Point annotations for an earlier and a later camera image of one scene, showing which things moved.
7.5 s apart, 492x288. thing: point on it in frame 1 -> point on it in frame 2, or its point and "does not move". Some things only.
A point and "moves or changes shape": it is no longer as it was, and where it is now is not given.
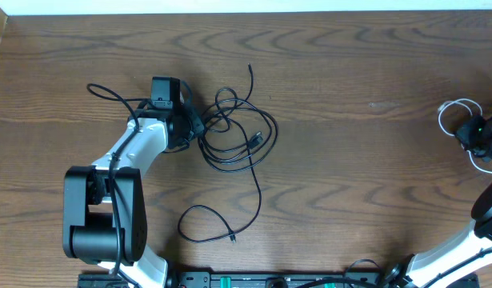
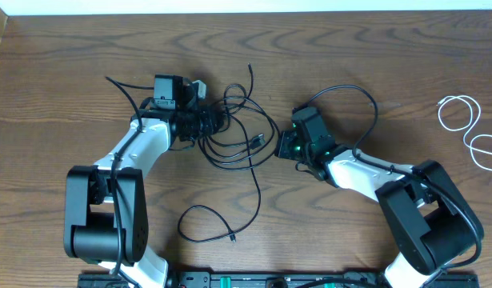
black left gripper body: (190, 125) does not move
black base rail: (207, 279) does not move
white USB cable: (457, 102) moves or changes shape
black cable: (236, 134) does not move
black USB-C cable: (256, 170) does not move
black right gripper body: (469, 134) -> (290, 148)
